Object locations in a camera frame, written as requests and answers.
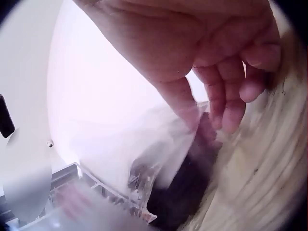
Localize dark soil clump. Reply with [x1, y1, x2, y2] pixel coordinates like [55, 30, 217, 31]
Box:
[146, 113, 218, 228]

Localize clear plastic bag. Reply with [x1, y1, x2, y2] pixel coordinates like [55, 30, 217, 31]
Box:
[79, 101, 220, 228]

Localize person's right index finger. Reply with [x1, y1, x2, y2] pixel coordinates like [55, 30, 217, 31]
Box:
[192, 64, 223, 130]

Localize person's right thumb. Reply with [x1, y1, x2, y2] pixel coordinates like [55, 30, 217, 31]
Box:
[158, 77, 201, 131]

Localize person's right ring finger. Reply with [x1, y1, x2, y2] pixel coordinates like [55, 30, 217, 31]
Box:
[239, 65, 266, 103]

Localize person's right hand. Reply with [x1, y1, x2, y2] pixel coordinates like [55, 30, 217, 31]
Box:
[72, 0, 282, 134]

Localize person's right little finger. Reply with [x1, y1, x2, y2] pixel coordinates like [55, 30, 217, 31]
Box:
[242, 42, 282, 68]

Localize person's right middle finger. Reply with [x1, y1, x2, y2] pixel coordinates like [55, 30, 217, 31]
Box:
[217, 60, 246, 134]

